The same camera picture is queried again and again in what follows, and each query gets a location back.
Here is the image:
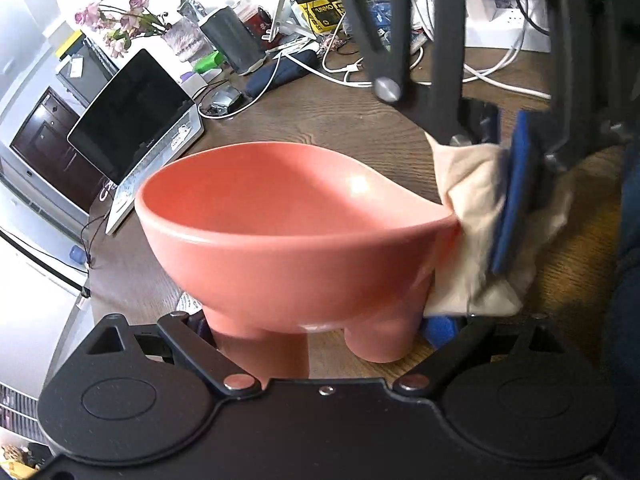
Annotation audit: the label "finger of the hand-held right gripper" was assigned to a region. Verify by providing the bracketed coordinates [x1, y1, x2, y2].
[491, 0, 640, 274]
[325, 0, 502, 148]

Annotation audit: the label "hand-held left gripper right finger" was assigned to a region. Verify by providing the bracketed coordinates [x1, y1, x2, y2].
[393, 314, 567, 397]

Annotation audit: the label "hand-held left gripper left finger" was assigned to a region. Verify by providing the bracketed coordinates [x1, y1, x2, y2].
[85, 311, 263, 397]

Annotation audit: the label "cream cleaning cloth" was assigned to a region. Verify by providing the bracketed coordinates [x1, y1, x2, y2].
[424, 132, 574, 319]

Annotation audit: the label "pink footed bowl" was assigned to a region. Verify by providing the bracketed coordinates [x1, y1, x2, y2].
[135, 142, 461, 364]

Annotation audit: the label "white power strip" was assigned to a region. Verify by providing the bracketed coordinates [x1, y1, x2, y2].
[465, 0, 554, 54]

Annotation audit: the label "blue packet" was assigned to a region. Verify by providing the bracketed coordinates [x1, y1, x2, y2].
[366, 0, 427, 54]

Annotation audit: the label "yellow and black bag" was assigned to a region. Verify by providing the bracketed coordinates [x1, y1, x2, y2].
[291, 0, 352, 37]

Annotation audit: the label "navy fabric pouch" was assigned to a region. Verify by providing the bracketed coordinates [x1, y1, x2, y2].
[243, 50, 321, 97]

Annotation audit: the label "white tablet stand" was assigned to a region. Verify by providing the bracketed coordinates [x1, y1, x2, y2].
[267, 0, 317, 44]

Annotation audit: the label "red jar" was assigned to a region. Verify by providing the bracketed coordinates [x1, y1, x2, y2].
[247, 4, 274, 37]

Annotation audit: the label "grey cylindrical speaker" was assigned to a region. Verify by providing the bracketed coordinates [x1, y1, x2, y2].
[199, 5, 266, 76]

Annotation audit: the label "silver laptop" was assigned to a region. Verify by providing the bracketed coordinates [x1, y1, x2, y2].
[67, 48, 206, 236]

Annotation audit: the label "green plastic object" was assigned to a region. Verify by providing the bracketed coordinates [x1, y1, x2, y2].
[192, 51, 224, 73]

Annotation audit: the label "dark wooden cabinet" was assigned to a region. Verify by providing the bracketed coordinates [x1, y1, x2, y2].
[9, 87, 107, 212]

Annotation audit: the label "clear textured vase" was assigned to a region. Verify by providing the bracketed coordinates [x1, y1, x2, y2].
[162, 16, 212, 62]

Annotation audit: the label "pink artificial flowers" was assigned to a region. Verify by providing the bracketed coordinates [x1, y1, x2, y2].
[74, 0, 172, 59]

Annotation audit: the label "white charging cable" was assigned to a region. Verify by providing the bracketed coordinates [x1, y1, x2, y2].
[320, 35, 437, 89]
[461, 42, 552, 102]

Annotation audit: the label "thin black cable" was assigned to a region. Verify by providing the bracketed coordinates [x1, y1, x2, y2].
[79, 209, 109, 267]

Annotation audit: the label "thin white cable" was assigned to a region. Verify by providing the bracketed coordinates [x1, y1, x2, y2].
[198, 53, 312, 121]

